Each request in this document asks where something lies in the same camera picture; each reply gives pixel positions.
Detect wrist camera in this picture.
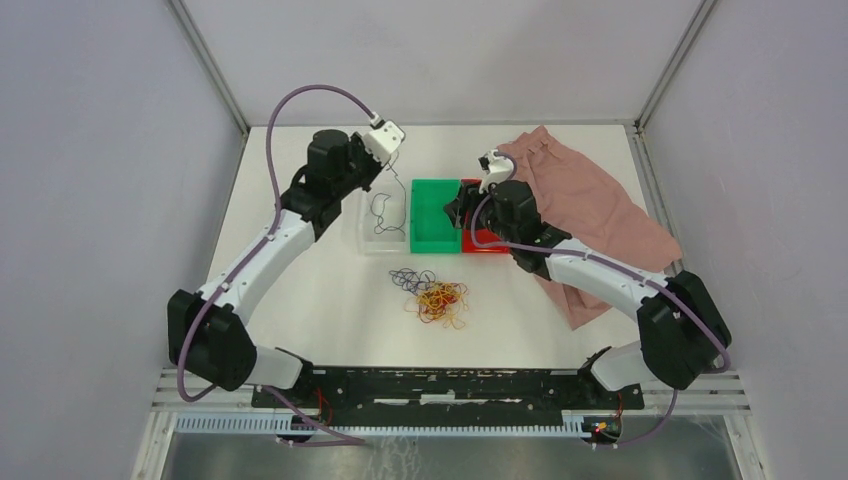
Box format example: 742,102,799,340
478,150,517,194
362,120,406,165

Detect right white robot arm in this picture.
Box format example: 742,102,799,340
443,180,732,408

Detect white slotted cable duct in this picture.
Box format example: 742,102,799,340
173,411,624,439

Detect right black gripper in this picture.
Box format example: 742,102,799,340
443,176,517,246

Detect pink cloth shorts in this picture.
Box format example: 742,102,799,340
496,125,684,331

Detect dark blue cables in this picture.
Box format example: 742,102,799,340
369,153,408,237

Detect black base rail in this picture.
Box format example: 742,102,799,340
282,366,645,427

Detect clear plastic bin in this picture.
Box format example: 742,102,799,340
357,180,409,255

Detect coloured cable pile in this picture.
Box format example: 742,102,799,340
388,267,470,331

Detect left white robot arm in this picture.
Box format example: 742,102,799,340
166,126,405,407

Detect red plastic bin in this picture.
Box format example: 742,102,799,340
460,178,516,255

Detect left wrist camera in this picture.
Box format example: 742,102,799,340
362,120,406,165

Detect green plastic bin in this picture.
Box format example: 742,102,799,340
409,179,462,254

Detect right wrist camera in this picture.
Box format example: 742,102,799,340
478,150,517,194

